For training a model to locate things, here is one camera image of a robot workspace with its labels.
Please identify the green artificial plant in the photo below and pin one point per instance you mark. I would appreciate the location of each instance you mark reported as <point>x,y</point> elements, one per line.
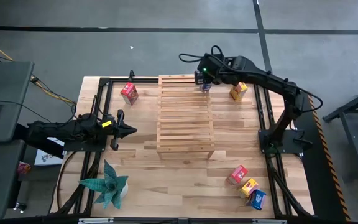
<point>109,186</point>

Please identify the wooden slatted shelf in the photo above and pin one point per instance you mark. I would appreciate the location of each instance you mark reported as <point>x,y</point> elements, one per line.
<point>185,124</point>

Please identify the white printed box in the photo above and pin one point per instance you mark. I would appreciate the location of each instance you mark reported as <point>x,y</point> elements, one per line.
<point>47,157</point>

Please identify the black aluminium table frame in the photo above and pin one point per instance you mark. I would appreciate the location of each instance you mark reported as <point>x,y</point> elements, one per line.
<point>135,80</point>

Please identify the yellow cereal box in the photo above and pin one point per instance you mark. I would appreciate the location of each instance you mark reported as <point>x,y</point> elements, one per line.
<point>249,186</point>
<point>238,91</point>

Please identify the small pink packet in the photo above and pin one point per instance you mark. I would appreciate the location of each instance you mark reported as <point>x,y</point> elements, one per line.
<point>23,168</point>

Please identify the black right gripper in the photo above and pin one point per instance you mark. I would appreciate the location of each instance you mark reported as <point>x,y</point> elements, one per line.
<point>211,67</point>

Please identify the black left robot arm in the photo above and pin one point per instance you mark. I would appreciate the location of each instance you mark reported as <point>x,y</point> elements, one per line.
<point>61,130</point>

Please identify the silver metal bracket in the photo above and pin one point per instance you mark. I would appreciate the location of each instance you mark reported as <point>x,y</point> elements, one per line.
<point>269,221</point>
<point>95,220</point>

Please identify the black frame clamp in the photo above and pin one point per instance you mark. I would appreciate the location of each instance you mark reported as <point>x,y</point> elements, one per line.
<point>131,74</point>

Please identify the white plant pot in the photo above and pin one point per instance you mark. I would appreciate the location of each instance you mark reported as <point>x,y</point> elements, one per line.
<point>125,191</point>

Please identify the black mat with hazard stripe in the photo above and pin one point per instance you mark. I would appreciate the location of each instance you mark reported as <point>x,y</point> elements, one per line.
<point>319,174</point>

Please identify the grey metal stand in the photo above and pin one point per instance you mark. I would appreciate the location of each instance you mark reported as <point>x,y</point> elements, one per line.
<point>350,130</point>

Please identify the small shiny metal caster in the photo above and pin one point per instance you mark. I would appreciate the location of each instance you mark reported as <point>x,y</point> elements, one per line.
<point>20,207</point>

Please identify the red cereal box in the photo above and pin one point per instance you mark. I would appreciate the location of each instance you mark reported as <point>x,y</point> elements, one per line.
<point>237,174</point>
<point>129,92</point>

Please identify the blue cereal box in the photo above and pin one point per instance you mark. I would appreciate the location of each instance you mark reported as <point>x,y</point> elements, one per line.
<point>256,199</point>
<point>206,86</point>

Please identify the grey desk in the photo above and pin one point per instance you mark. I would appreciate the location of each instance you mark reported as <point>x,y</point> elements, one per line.
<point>8,93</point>
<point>2,174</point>

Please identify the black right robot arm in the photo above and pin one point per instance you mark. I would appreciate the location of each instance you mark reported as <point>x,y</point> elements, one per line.
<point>259,76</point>

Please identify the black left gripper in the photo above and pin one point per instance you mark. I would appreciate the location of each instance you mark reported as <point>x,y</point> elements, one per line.
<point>112,129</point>

